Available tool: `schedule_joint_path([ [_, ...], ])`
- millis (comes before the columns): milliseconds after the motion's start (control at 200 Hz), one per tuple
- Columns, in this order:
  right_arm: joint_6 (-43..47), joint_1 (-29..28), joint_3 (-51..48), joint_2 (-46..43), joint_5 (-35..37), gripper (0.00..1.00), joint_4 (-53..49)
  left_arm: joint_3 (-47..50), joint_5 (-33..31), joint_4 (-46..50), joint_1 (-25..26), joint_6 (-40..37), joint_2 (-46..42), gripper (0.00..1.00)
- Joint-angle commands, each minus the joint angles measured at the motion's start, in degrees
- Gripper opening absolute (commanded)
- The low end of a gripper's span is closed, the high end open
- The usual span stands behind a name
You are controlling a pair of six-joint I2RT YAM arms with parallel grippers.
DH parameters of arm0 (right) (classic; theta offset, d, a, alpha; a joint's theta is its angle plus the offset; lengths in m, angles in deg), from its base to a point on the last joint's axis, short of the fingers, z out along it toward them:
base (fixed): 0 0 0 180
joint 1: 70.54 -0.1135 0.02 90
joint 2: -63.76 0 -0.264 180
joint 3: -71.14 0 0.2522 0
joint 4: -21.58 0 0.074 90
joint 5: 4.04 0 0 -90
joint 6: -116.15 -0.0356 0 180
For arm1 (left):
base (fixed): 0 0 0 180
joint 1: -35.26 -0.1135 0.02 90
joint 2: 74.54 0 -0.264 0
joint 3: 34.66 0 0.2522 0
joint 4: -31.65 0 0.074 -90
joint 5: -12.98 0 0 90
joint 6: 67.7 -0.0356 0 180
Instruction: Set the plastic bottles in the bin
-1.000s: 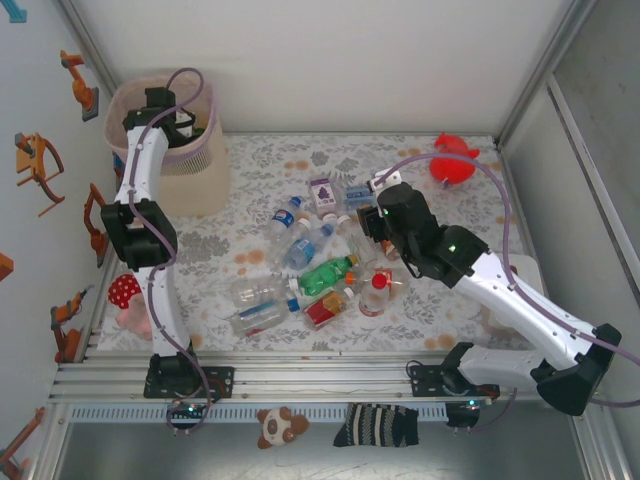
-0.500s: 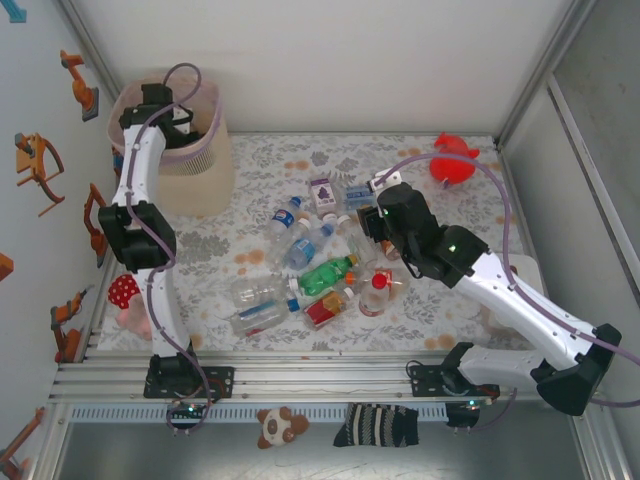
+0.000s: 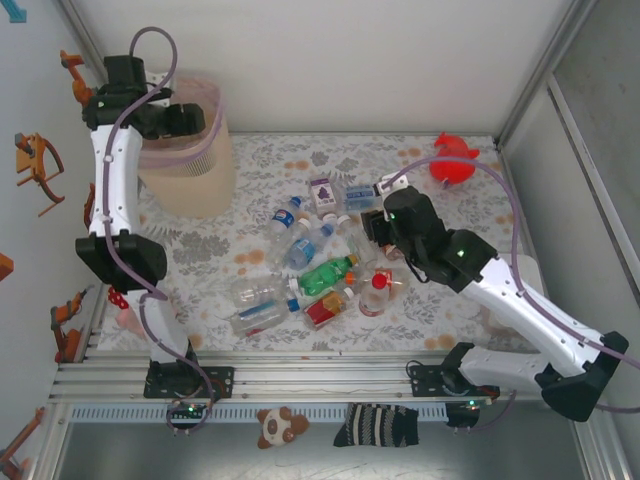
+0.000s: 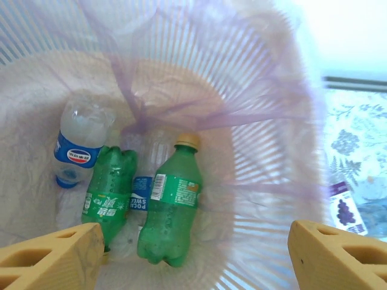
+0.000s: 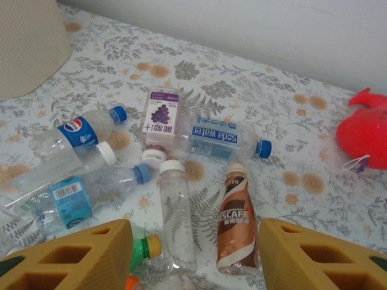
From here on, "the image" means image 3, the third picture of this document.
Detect clear bottle pale blue label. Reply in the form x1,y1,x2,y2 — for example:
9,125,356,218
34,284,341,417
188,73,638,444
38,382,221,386
338,182,384,214

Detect clear bottle white cap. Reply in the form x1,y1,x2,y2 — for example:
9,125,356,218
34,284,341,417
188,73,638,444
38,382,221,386
268,218,314,266
335,213,379,269
227,277,301,307

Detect clear bottle red cap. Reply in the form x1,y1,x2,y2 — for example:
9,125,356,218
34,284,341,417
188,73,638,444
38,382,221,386
358,274,396,320

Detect purple grape juice carton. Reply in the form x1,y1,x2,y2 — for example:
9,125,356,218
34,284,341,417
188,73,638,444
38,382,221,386
308,174,337,210

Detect clear bottle light blue cap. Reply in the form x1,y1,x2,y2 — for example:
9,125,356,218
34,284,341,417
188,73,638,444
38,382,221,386
282,223,336,271

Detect clear Pepsi bottle blue cap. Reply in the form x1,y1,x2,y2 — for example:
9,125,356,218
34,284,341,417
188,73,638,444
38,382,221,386
263,195,304,236

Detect clear bottle blue strip label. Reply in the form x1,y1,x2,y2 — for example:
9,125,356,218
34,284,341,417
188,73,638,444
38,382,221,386
229,297,301,339

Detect red plastic toy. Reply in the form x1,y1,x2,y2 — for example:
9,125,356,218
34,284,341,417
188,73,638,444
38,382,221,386
430,131,482,189

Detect clear bottle orange cap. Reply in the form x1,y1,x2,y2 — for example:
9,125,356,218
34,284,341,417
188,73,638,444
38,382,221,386
343,267,411,294

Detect floral patterned tablecloth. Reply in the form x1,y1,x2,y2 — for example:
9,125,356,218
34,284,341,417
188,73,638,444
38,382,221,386
97,132,521,354

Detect large green bottle yellow cap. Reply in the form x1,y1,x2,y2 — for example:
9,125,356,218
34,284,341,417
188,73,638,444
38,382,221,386
297,253,361,297

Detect red label tea bottle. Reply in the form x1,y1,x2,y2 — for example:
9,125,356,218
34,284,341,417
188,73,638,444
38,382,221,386
302,287,357,331

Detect black white striped sock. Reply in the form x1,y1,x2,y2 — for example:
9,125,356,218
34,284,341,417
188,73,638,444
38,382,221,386
332,402,420,449

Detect brown teddy bear toy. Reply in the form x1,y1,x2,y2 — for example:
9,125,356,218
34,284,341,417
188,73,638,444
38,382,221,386
255,405,311,450

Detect pink plush toy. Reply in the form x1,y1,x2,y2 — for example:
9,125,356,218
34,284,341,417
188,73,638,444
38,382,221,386
107,285,151,341

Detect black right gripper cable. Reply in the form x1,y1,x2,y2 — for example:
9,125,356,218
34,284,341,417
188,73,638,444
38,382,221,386
403,249,432,285

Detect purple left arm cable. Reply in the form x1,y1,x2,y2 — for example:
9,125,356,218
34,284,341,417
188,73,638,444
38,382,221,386
102,27,216,436

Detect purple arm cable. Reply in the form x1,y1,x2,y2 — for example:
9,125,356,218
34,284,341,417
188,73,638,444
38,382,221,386
382,155,640,436
102,27,216,436

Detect aluminium frame post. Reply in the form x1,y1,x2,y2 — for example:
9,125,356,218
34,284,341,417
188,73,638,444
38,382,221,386
58,0,109,76
497,0,599,149

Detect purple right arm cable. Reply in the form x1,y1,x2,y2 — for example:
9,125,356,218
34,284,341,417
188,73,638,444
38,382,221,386
382,155,640,436

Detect blue wall sticker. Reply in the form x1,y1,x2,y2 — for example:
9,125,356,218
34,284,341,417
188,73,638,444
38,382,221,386
0,0,29,24

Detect orange curved frame wall sticker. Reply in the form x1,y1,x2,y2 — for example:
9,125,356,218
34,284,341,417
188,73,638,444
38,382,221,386
13,132,66,218

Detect aluminium frame rail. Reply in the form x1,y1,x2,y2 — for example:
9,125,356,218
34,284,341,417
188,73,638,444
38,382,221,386
48,349,546,401

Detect white slotted cable duct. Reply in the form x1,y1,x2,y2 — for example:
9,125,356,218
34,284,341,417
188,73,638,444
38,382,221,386
67,403,449,424

